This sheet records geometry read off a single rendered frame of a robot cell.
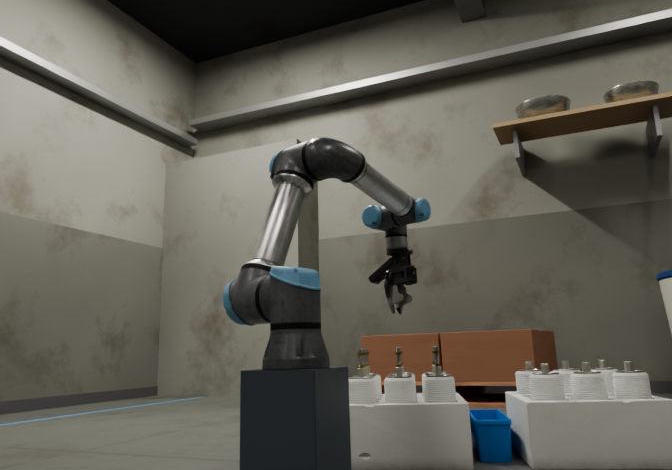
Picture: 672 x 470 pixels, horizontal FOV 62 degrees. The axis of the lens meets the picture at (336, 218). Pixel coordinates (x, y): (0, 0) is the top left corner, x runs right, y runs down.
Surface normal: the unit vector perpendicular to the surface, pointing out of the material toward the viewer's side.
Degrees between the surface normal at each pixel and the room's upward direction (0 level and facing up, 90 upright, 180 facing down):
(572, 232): 90
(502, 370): 90
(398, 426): 90
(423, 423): 90
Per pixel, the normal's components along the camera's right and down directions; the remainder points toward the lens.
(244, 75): -0.40, -0.20
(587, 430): -0.14, -0.22
